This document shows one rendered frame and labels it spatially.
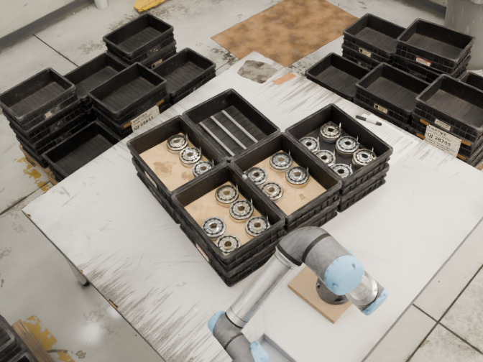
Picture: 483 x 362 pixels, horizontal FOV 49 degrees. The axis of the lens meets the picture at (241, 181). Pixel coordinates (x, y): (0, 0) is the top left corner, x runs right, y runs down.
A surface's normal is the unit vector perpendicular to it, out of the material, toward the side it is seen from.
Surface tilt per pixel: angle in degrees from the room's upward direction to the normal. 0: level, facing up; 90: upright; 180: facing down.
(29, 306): 0
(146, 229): 0
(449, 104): 0
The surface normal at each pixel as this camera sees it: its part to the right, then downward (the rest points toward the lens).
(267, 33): -0.07, -0.65
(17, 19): 0.71, 0.51
